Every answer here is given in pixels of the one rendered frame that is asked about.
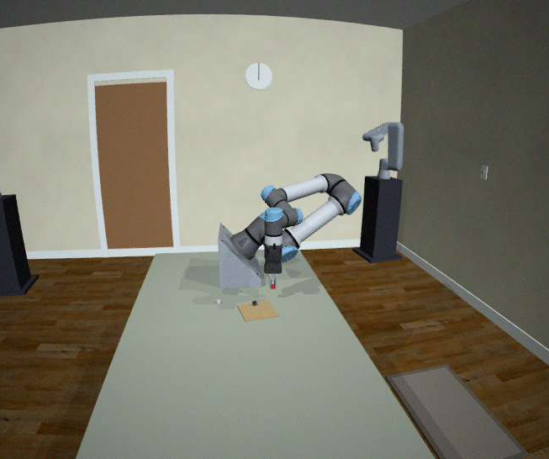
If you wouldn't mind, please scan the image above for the tan mat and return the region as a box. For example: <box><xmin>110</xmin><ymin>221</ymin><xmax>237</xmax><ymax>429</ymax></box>
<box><xmin>237</xmin><ymin>300</ymin><xmax>279</xmax><ymax>322</ymax></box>

